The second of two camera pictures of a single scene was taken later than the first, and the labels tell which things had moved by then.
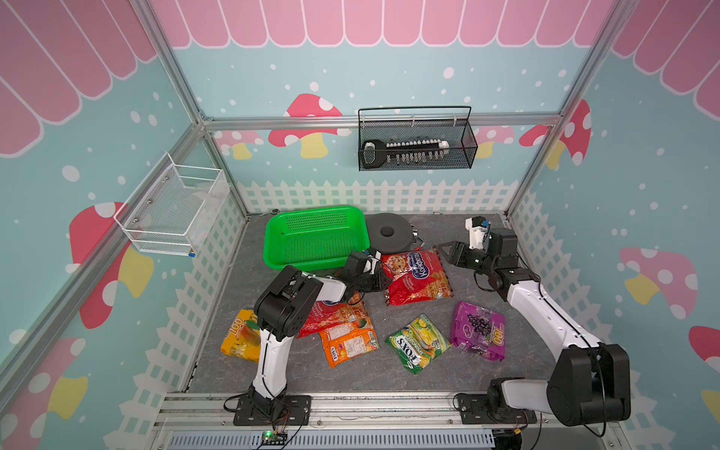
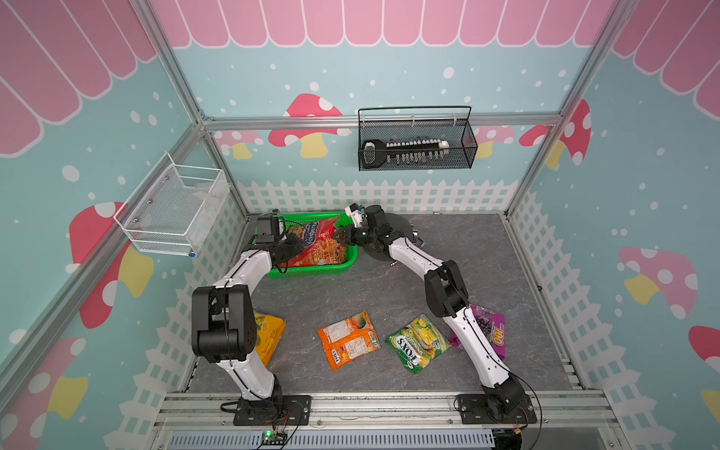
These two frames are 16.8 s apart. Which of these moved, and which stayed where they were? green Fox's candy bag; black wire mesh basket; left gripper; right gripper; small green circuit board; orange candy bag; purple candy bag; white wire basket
Moved: right gripper; left gripper
Stayed: purple candy bag; white wire basket; green Fox's candy bag; black wire mesh basket; orange candy bag; small green circuit board
